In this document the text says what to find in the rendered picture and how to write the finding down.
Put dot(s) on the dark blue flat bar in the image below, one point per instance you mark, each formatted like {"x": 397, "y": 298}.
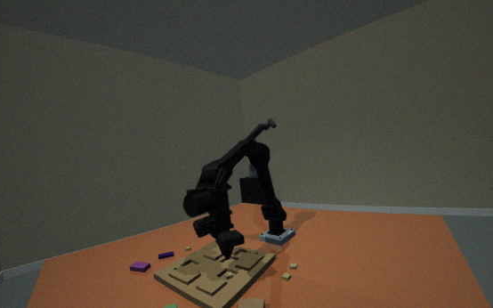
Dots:
{"x": 164, "y": 255}

